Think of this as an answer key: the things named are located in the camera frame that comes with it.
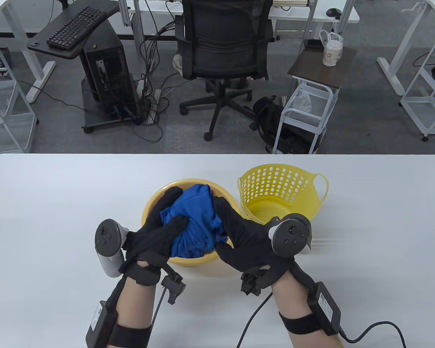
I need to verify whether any grey white left controller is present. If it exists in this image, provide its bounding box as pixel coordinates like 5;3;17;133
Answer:
94;219;130;278

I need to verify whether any brown side table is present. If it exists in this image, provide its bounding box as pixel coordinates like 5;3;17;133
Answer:
287;46;357;90

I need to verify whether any white trolley cart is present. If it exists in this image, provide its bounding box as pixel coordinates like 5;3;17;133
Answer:
272;82;338;155

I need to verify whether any black cable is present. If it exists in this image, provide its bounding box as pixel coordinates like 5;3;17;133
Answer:
339;321;406;348
150;285;167;325
236;292;274;348

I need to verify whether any black right wrist strap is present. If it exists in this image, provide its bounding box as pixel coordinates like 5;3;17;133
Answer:
278;312;318;335

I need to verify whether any white power strip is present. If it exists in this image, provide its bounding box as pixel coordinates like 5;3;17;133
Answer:
147;89;162;125

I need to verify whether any person's left hand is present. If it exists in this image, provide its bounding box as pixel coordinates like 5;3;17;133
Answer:
119;187;189;287

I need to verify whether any black backpack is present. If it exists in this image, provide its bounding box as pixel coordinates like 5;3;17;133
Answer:
253;96;327;154

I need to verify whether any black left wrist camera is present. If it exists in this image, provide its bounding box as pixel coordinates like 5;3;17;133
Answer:
161;274;186;305

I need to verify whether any white cup in plastic bag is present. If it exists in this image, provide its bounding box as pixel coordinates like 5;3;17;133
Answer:
319;30;344;67

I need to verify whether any black computer cart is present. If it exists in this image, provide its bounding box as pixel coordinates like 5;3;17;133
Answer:
26;0;147;134

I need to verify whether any slim black wrist box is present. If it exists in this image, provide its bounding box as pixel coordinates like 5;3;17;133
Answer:
306;281;342;336

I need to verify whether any bundle of black cables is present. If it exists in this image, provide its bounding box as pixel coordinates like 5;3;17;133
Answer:
130;0;189;144

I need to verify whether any yellow round basin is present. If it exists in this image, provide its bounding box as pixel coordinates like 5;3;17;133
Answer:
141;178;241;267

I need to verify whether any black mesh office chair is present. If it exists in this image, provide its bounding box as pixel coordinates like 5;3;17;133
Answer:
174;0;276;142

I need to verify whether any yellow perforated basket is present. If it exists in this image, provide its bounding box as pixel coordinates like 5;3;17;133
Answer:
237;164;329;225

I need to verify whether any black wrist strap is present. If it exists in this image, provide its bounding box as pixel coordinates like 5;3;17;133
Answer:
278;312;318;335
109;323;153;348

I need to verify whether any black keyboard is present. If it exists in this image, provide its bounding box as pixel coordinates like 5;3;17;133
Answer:
46;5;107;50

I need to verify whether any dark grey right controller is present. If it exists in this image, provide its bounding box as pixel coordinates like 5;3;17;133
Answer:
268;213;313;258

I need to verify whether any black computer tower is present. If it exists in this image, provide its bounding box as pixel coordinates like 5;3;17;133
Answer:
83;18;140;113

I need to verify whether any blue t-shirt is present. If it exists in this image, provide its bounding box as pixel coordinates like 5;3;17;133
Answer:
159;184;228;258

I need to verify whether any white desk with aluminium frame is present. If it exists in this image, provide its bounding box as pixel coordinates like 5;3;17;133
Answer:
118;0;360;62

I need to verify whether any white wire rack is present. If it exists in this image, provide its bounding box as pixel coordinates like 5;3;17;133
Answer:
0;40;37;154
399;27;435;142

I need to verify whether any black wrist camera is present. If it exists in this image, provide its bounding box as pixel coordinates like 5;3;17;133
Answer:
240;270;272;296
161;274;186;305

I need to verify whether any person's right hand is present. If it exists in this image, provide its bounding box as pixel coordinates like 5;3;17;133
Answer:
213;197;294;287

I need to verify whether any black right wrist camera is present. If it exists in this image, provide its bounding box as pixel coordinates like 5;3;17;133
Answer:
240;270;272;296

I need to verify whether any person's left forearm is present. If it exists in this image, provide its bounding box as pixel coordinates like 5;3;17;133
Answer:
109;277;158;348

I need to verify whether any black left wrist strap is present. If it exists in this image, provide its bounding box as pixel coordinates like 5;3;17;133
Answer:
109;323;153;348

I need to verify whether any black box with white label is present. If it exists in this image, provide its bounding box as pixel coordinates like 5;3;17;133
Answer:
85;300;109;348

